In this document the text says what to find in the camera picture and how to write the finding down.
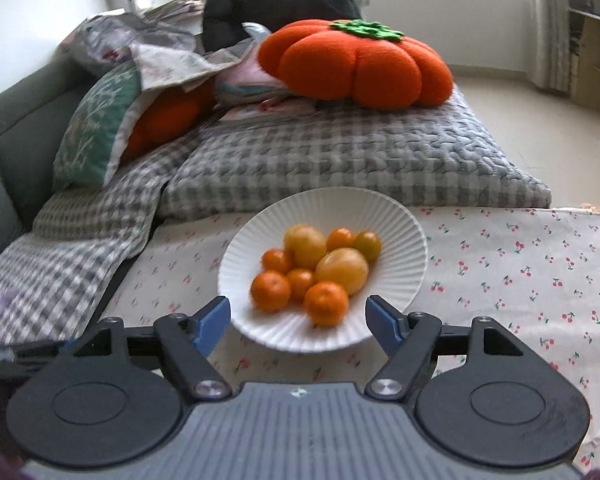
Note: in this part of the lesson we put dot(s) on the cherry print tablecloth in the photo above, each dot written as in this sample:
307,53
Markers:
505,270

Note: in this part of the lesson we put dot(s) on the grey-green sofa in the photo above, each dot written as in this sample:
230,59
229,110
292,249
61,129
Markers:
10,125

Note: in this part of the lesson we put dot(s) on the large yellow orange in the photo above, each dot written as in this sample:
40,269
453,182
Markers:
342,270
305,245

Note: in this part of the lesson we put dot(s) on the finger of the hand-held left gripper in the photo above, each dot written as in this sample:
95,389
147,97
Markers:
25,351

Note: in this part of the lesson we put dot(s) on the pink white plastic bag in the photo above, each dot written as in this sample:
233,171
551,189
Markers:
240,82

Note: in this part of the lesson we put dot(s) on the orange pumpkin cushion green stem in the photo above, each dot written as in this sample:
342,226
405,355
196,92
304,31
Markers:
355,65

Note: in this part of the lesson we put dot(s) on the green patterned pillow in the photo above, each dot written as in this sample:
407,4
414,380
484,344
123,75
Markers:
90,130

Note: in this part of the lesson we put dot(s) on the orange mandarin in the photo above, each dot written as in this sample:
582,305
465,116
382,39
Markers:
326,303
270,292

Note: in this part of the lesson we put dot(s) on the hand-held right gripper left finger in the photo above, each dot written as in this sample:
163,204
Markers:
211,325

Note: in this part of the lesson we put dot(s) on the white ribbed plate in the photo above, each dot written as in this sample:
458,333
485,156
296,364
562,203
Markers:
395,240

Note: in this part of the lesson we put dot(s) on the white floral cloth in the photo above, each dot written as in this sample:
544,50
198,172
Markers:
180,65

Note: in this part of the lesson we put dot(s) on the grey floral bag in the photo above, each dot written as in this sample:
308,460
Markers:
110,30

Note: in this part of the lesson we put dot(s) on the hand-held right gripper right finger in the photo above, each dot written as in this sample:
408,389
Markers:
384,324

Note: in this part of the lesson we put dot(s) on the yellow-orange cherry tomato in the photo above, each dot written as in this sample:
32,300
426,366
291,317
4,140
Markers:
368,245

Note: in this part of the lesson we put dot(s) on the flat stack of magazines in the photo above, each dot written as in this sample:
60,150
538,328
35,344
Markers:
270,110

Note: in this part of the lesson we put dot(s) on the pile of papers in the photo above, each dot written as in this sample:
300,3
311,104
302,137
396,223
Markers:
180,5

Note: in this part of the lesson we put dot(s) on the grey curtain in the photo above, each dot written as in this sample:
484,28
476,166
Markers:
550,25

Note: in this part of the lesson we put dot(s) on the plain orange cushion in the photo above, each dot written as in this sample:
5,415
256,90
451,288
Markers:
165,115

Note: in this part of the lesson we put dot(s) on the thick grey checkered quilt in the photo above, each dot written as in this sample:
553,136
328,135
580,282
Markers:
355,160

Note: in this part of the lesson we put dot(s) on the oval orange cherry tomato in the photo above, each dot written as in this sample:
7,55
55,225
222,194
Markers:
340,239

